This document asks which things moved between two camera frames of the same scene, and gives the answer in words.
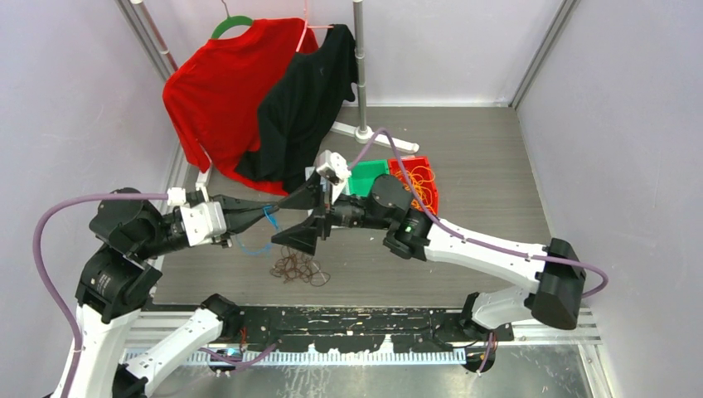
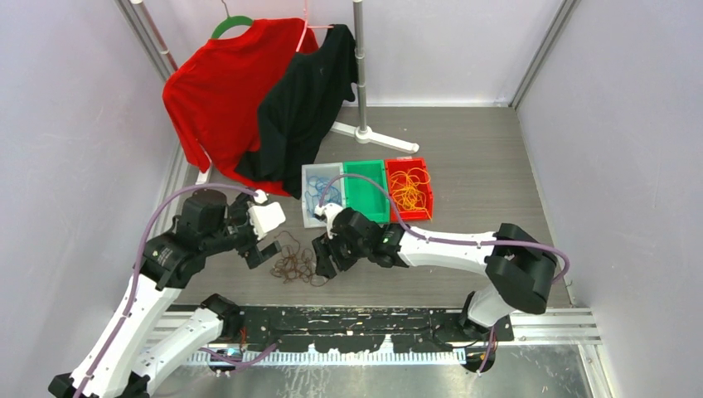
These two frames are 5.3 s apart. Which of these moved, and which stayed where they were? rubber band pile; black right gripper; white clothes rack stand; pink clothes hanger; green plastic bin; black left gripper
Moved: black right gripper; black left gripper
Stayed: white clothes rack stand; rubber band pile; pink clothes hanger; green plastic bin
